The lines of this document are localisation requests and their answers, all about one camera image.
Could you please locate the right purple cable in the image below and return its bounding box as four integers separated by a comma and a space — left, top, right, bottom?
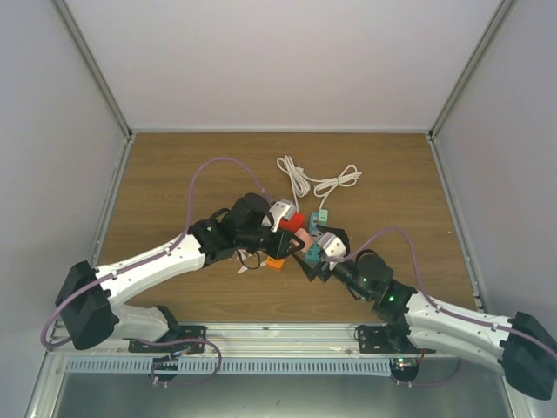
330, 226, 557, 354

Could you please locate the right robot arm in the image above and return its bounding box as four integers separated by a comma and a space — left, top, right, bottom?
296, 226, 556, 401

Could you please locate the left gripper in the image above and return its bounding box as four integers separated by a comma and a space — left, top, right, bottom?
238, 225, 304, 259

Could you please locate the pink plug adapter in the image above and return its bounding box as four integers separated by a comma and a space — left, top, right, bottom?
295, 228, 314, 253

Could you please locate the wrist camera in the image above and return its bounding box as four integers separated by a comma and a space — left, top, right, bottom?
317, 233, 349, 262
269, 199, 297, 233

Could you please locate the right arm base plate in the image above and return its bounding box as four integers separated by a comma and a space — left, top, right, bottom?
353, 324, 436, 354

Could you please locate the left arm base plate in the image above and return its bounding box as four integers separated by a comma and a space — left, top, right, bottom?
128, 325, 207, 356

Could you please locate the teal power strip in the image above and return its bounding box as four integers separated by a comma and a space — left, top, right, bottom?
305, 212, 323, 265

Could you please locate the aluminium rail frame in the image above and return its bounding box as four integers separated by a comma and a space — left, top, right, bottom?
27, 323, 537, 417

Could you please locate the orange power strip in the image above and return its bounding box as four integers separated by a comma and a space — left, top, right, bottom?
266, 257, 285, 271

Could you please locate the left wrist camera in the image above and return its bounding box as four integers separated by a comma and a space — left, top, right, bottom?
269, 199, 297, 233

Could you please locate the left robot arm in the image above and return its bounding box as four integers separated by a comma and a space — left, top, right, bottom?
55, 193, 305, 352

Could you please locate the purple cable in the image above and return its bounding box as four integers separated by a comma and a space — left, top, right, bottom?
330, 226, 557, 354
41, 157, 275, 352

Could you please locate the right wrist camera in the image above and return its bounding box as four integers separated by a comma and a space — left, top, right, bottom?
317, 233, 349, 262

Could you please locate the red cube socket adapter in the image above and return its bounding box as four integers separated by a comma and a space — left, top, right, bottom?
278, 212, 305, 233

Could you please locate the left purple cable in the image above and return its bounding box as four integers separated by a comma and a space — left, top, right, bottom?
41, 157, 275, 352

